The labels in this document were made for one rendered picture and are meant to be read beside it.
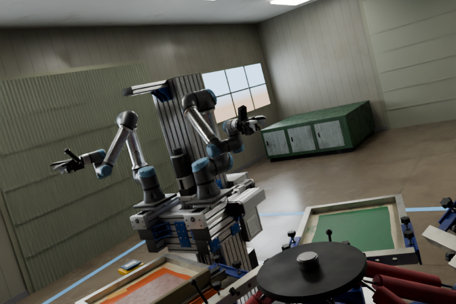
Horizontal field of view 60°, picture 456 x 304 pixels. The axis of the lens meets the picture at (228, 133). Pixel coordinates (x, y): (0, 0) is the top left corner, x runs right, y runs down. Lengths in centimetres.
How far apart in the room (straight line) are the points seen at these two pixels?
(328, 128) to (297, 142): 78
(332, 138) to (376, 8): 324
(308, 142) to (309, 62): 262
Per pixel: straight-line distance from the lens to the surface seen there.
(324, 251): 127
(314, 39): 1047
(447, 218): 176
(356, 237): 223
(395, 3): 989
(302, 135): 875
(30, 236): 592
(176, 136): 271
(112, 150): 272
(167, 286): 224
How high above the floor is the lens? 185
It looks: 6 degrees down
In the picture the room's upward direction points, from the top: 15 degrees counter-clockwise
